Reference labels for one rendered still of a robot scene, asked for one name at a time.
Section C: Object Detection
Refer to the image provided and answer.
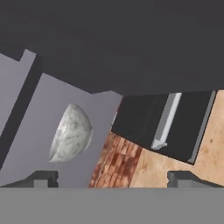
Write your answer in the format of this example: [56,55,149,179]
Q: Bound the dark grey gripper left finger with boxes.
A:
[0,170,60,189]

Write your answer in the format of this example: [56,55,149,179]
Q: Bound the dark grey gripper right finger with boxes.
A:
[167,170,224,189]

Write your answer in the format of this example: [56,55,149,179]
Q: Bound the black cabinet door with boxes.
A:
[110,89,218,166]

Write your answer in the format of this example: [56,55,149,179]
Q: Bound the grey marbled bowl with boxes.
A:
[48,102,94,164]

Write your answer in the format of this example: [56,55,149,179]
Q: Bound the silver bar cabinet handle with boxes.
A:
[150,92,183,151]

